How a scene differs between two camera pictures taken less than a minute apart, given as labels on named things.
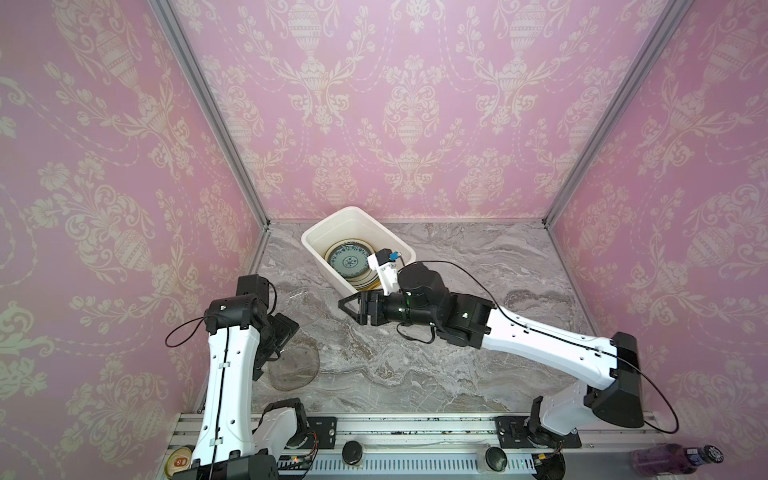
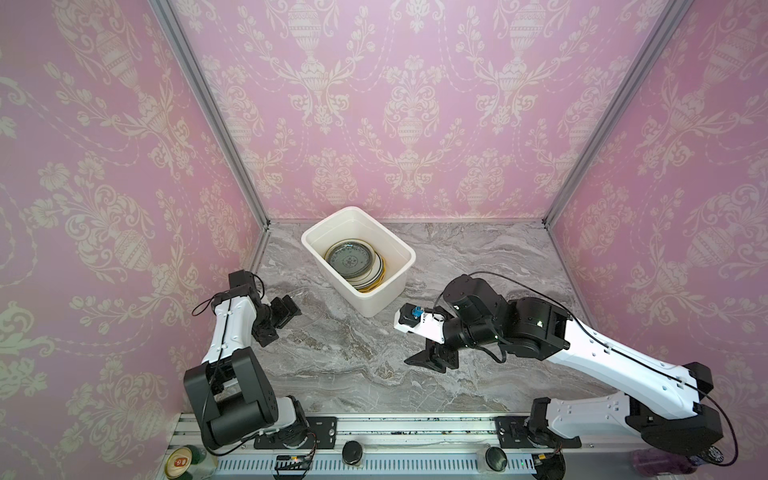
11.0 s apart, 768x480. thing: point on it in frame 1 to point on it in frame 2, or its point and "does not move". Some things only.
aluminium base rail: [430, 443] does not move
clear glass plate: [296, 366] to [352, 257]
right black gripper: [364, 307] to [442, 349]
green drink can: [179, 459] does not move
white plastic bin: [340, 247] does not move
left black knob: [352, 452] does not move
